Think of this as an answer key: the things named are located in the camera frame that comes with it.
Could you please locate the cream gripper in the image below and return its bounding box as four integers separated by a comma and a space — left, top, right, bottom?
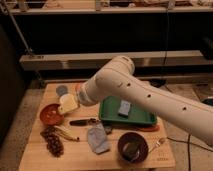
58, 94, 79, 115

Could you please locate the blue sponge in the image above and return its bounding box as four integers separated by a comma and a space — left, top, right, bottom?
118, 100, 131, 117

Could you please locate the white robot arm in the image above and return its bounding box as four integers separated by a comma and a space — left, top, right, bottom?
74, 56, 213, 147

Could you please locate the red bowl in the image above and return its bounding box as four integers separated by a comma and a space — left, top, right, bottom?
40, 103, 64, 125

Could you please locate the dark brown bowl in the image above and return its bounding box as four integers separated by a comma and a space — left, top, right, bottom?
117, 132, 149, 163

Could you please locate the grey blue round lid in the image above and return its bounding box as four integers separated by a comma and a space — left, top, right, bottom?
56, 85, 68, 97

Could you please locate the orange fruit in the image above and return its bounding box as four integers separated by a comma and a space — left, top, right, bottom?
75, 83, 81, 92

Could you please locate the wooden board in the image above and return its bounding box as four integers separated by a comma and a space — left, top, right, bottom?
18, 80, 176, 171

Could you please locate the yellow banana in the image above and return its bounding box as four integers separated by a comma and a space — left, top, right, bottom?
55, 126, 80, 142

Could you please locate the metal shelf rack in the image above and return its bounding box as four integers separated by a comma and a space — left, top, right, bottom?
0, 0, 213, 88

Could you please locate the blue grey cloth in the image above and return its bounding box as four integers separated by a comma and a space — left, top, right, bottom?
87, 123, 110, 154

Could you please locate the bunch of dark grapes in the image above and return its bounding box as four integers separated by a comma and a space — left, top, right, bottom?
40, 127, 64, 157

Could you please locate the green plastic tray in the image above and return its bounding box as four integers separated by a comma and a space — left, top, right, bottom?
99, 96, 157, 126

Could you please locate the orange carrot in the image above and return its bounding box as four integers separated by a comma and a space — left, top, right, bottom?
137, 125, 160, 132

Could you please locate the black handled knife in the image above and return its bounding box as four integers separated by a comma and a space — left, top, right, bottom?
69, 118, 99, 126

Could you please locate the black cable on floor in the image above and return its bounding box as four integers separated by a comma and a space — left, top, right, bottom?
166, 133, 213, 171

